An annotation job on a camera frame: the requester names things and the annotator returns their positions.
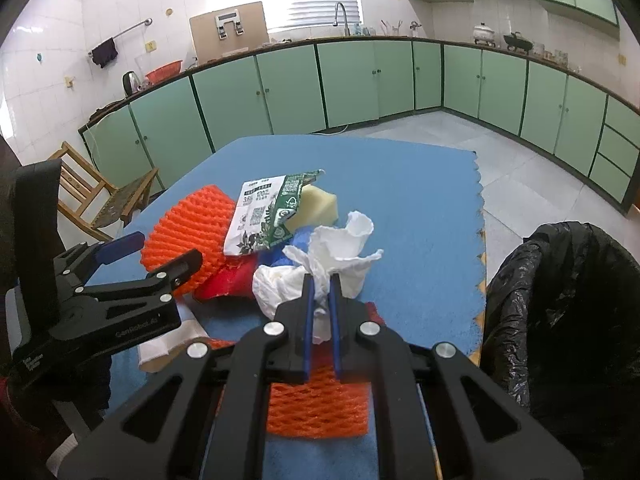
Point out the red plastic basin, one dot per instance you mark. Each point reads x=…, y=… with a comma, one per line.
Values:
x=162, y=72

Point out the green base cabinets with drawers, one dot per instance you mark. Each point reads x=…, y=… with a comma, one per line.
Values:
x=545, y=100

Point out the white tissue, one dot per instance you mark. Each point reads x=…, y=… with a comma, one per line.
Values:
x=345, y=245

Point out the white round object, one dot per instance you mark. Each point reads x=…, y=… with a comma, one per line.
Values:
x=170, y=345

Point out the white cooking pot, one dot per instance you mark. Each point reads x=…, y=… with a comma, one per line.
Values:
x=484, y=34

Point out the steel electric kettle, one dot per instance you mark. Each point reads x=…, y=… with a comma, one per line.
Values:
x=131, y=84

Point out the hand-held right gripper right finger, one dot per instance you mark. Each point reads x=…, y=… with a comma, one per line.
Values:
x=336, y=327

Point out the blue plastic wrapper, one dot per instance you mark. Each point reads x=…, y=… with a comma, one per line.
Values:
x=297, y=242

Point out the green and white snack packet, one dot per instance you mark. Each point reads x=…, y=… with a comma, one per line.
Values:
x=260, y=210

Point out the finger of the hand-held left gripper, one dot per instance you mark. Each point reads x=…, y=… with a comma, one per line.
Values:
x=122, y=249
x=185, y=262

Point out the blue foam mat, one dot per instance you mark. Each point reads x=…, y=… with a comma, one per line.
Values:
x=400, y=185

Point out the wooden chair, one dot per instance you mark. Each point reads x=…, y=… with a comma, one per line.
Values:
x=115, y=200

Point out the pale yellow sponge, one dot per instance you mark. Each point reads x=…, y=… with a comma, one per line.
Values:
x=320, y=205

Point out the metal towel bar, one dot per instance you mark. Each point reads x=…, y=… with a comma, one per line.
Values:
x=132, y=29

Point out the red plastic scrap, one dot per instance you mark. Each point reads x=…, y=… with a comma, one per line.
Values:
x=374, y=315

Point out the metal faucet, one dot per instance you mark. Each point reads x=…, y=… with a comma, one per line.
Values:
x=345, y=15

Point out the green base cabinets under window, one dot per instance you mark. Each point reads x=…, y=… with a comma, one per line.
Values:
x=290, y=85

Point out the dark hanging towel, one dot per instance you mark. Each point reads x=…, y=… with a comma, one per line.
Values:
x=104, y=52

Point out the cardboard box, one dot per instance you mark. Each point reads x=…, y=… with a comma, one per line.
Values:
x=210, y=35

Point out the orange foam net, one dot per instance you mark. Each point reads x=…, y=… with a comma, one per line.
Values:
x=195, y=215
x=320, y=410

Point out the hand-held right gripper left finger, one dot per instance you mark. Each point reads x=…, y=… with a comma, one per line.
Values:
x=307, y=332

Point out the black bag trash bin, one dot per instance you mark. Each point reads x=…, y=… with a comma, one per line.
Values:
x=565, y=310

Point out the red plastic toy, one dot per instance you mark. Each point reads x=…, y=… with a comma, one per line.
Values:
x=230, y=277

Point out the black cooking pot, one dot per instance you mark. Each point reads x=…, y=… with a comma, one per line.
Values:
x=516, y=42

